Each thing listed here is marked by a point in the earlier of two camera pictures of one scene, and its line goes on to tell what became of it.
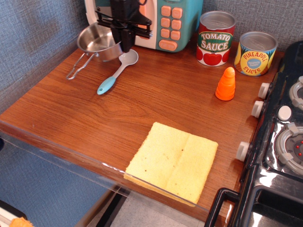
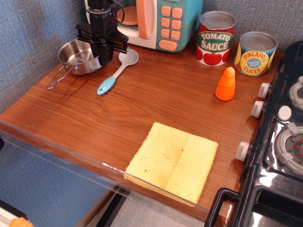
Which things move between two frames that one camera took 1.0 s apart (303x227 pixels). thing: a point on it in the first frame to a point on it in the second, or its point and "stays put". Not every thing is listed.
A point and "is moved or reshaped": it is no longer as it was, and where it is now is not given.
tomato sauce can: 215,34 stays put
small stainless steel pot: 94,39 is moved or reshaped
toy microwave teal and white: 175,24 stays put
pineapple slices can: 255,53 stays put
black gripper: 125,14 to 102,28
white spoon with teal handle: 126,58 stays put
